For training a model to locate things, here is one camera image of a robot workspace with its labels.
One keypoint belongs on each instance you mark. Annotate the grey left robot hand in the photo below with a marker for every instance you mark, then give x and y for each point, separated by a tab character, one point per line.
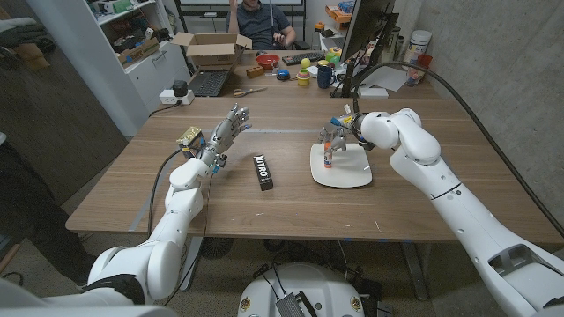
221	135

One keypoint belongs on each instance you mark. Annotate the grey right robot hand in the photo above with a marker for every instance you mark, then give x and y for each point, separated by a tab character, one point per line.
346	130

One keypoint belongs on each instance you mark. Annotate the orange capped glue stick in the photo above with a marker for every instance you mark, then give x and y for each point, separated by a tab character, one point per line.
328	160

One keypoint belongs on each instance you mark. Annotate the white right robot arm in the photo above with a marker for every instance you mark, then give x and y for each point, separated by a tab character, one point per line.
440	189

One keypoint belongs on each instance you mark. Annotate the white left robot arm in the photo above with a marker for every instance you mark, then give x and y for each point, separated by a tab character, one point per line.
176	207

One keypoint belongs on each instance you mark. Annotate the white square plate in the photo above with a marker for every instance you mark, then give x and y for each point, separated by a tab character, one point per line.
352	169

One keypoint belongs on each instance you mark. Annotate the small white flat box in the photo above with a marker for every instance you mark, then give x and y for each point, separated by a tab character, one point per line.
373	92

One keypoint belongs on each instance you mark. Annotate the black Nutro box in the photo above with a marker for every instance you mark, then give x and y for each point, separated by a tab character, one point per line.
263	172

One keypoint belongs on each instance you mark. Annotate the open cardboard box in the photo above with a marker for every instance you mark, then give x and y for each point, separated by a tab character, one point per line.
211	55

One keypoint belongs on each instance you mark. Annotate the orange storage box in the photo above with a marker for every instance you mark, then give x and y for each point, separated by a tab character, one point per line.
338	14

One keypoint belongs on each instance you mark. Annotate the cardboard box with tools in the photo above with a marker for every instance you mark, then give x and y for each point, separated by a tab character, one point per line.
138	52

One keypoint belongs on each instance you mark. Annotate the black monitor stand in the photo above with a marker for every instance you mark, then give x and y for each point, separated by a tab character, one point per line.
348	83

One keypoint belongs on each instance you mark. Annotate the black laptop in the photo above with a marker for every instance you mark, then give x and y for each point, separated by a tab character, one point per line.
207	83

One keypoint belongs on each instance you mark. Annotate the dark blue mug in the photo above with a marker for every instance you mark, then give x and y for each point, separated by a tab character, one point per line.
325	77

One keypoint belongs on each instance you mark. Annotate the black power adapter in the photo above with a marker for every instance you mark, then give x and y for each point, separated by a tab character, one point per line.
180	88

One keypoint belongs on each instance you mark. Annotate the white power strip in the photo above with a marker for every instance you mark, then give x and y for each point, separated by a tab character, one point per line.
169	98

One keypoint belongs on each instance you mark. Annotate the white paper sheet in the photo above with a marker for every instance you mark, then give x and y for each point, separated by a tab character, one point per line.
388	78

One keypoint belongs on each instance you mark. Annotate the yellow green stacking cups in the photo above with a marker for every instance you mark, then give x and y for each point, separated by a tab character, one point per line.
303	78

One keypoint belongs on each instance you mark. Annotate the orange brick block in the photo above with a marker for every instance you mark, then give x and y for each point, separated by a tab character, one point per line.
254	71

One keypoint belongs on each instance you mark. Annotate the green yellow toy cups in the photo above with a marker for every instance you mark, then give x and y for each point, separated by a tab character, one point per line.
332	56

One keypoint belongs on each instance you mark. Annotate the yellow green ball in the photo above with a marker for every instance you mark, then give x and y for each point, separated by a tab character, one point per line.
306	63

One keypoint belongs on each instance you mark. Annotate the black keyboard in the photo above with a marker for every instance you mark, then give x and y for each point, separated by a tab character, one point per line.
304	58

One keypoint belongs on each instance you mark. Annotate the blue tape measure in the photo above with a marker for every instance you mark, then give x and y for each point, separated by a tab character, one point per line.
283	75

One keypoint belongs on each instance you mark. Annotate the red bowl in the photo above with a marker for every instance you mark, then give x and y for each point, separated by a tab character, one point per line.
268	61

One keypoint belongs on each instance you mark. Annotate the white shelf cabinet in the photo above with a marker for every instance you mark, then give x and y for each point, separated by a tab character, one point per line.
145	79

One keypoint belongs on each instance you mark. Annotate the black computer monitor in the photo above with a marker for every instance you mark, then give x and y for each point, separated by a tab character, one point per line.
365	26

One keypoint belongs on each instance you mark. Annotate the white wipes canister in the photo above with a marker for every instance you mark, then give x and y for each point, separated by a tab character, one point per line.
416	44

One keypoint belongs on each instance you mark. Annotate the seated person in dark shirt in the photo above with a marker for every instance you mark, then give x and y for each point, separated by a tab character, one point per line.
260	24

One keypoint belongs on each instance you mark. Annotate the grey table leg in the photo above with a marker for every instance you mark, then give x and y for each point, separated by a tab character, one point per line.
416	273
190	264

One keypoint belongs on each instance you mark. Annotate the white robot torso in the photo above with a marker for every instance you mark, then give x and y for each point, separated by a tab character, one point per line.
317	286

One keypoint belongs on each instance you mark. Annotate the standing person in dark trousers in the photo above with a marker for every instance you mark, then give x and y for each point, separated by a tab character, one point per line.
26	198

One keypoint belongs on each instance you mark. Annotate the gold foil wrapped wrist camera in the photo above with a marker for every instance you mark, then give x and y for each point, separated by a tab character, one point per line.
190	140

